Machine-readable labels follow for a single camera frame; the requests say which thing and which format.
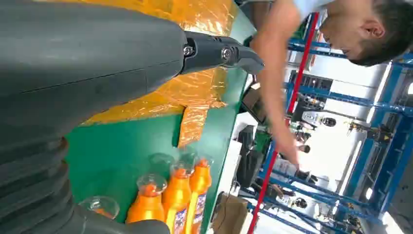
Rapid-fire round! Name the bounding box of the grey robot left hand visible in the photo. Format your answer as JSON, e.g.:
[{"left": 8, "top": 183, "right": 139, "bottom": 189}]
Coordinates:
[{"left": 0, "top": 0, "right": 265, "bottom": 234}]

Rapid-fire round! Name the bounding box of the person's hand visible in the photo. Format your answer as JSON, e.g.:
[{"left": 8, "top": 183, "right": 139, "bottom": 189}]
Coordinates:
[{"left": 274, "top": 138, "right": 301, "bottom": 169}]

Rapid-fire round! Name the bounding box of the orange drink bottle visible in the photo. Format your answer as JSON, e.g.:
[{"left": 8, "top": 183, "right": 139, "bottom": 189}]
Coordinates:
[
  {"left": 79, "top": 196, "right": 120, "bottom": 220},
  {"left": 125, "top": 174, "right": 168, "bottom": 224},
  {"left": 162, "top": 160, "right": 195, "bottom": 234},
  {"left": 185, "top": 156, "right": 213, "bottom": 234}
]

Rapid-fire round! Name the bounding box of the black chair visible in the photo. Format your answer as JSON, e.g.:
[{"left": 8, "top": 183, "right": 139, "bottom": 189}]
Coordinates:
[{"left": 236, "top": 125, "right": 264, "bottom": 189}]

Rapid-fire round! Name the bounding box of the white robot head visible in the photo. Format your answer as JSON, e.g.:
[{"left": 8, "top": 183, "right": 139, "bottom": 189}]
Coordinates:
[{"left": 300, "top": 111, "right": 337, "bottom": 129}]

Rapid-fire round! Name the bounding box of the black screen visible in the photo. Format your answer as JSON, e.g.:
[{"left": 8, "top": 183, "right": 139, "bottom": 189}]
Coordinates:
[{"left": 241, "top": 84, "right": 269, "bottom": 126}]

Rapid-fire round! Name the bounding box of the red pole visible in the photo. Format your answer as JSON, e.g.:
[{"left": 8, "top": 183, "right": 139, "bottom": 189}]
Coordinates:
[{"left": 246, "top": 12, "right": 320, "bottom": 234}]

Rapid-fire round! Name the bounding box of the brown cardboard box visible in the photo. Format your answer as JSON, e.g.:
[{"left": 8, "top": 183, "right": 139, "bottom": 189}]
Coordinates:
[{"left": 211, "top": 193, "right": 250, "bottom": 234}]

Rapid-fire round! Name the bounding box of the green table mat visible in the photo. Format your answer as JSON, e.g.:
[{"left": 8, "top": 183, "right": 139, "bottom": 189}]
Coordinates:
[{"left": 64, "top": 0, "right": 259, "bottom": 234}]

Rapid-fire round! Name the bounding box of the yellow plastic sheet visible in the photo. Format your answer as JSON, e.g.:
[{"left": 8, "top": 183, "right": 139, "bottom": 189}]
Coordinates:
[{"left": 35, "top": 0, "right": 240, "bottom": 149}]

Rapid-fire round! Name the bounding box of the ribbed grey left arm sleeve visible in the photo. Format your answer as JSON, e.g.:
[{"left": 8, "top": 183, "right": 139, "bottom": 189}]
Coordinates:
[{"left": 0, "top": 138, "right": 76, "bottom": 234}]

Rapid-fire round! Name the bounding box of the person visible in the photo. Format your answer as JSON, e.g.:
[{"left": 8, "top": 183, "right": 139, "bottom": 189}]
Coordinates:
[{"left": 250, "top": 0, "right": 413, "bottom": 169}]

